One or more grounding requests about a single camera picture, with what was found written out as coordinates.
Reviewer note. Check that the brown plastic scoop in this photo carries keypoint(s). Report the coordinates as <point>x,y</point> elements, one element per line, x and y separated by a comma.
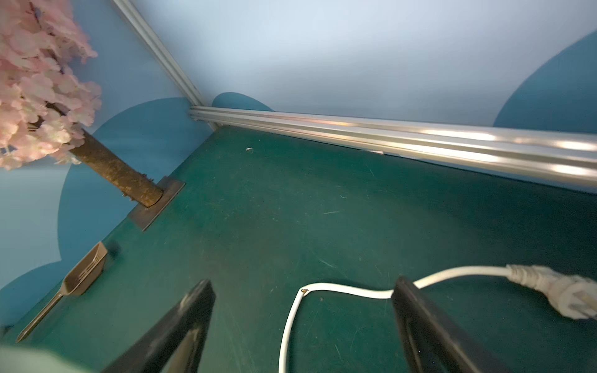
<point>75,283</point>

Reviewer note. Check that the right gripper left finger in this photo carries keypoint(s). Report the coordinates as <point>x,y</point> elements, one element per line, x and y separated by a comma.
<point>176,342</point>

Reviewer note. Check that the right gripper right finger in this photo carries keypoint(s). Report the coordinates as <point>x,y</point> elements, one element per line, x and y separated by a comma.
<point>432,342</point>

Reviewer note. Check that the pink cherry blossom tree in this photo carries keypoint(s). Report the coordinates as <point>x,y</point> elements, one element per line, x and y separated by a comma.
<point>45,108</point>

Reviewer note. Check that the aluminium back frame rail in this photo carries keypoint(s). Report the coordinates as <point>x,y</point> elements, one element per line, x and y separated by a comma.
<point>546,155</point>

